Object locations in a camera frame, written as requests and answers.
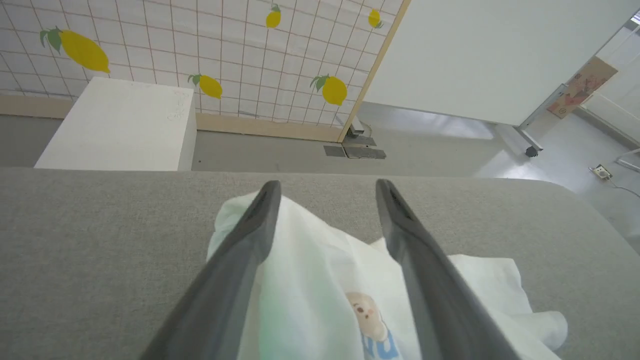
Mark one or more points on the small grey floor tape patch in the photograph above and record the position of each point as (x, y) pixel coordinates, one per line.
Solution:
(334, 151)

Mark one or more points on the floor power socket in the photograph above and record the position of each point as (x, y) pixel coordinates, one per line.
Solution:
(601, 172)

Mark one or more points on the white panel caster foot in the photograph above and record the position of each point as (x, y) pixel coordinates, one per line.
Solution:
(525, 142)

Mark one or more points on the plain white partition panel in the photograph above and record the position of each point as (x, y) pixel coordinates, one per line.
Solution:
(480, 55)

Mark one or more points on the white and blue child's shirt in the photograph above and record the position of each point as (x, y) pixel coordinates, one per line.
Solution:
(320, 280)

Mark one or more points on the metal partition foot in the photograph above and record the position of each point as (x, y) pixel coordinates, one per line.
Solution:
(356, 128)

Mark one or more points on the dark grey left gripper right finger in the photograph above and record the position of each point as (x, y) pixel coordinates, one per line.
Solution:
(435, 290)

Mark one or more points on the lemon print partition screen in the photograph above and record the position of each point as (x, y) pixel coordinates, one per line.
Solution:
(250, 55)

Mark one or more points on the white rectangular box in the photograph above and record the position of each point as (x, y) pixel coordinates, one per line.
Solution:
(120, 130)

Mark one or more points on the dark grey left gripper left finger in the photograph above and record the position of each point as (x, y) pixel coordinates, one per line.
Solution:
(225, 280)

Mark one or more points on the printed cardboard box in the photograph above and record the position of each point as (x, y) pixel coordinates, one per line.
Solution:
(582, 87)

